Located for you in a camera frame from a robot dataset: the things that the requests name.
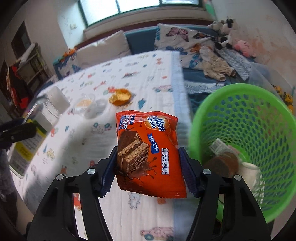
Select orange chocolate wafer packet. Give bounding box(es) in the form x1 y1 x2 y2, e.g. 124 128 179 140
116 110 187 199

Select clear plastic jelly cup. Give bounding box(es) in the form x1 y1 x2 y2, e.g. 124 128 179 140
72 94 107 119

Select gold foil wrapper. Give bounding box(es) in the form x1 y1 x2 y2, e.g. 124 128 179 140
109 89 132 106

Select beige paper cup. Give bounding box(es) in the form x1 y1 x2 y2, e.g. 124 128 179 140
238 162 265 208

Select cartoon print white tablecloth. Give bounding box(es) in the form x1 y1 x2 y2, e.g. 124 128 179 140
15 51 190 240

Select metal storage rack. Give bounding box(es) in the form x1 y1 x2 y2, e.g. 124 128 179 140
6 43 52 99

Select green plastic mesh basket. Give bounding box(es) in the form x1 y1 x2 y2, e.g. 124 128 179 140
188 83 295 222

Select blue sofa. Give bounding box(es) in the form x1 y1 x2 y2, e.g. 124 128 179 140
53 24 255 117

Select beige baby clothes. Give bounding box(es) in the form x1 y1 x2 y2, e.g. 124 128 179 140
200 46 236 82

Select clear plastic toy bin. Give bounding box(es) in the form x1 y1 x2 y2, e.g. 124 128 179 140
247 63 279 94

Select grey sofa cushion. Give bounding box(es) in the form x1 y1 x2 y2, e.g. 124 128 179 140
76 30 132 69

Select pink plush toy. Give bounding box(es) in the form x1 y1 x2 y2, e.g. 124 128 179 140
234 40 256 58

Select butterfly print pillow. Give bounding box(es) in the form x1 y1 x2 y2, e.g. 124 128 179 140
154 23 215 70

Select green framed window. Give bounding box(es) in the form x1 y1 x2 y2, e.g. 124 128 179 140
78 0 202 27

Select black white plush toy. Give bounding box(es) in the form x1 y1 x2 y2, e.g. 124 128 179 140
208 18 238 50

